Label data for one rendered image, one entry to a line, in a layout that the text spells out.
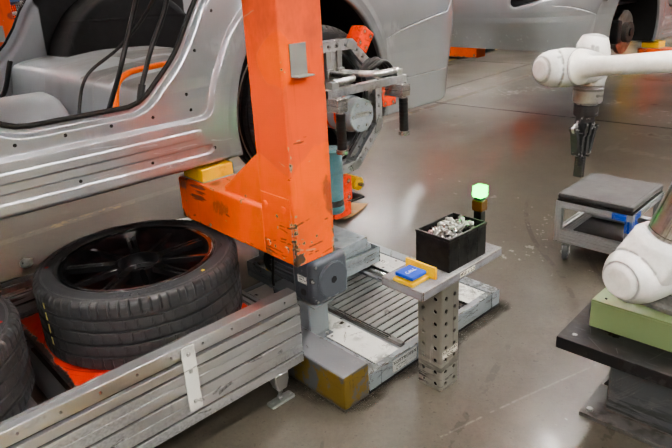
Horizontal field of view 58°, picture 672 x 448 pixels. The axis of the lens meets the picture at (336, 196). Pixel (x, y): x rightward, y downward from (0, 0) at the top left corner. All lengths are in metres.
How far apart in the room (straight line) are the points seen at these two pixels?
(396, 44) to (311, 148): 1.12
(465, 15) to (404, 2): 2.00
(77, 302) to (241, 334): 0.48
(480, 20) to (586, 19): 0.72
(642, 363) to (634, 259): 0.33
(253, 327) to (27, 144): 0.86
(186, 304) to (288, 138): 0.59
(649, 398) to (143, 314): 1.52
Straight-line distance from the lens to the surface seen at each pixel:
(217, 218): 2.18
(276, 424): 2.11
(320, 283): 2.19
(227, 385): 1.98
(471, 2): 4.78
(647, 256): 1.76
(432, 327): 2.09
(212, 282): 1.95
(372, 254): 2.81
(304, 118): 1.77
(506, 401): 2.20
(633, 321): 2.01
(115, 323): 1.91
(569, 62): 1.88
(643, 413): 2.17
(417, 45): 2.93
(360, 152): 2.57
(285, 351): 2.09
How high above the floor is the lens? 1.35
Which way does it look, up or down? 20 degrees down
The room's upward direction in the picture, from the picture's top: 3 degrees counter-clockwise
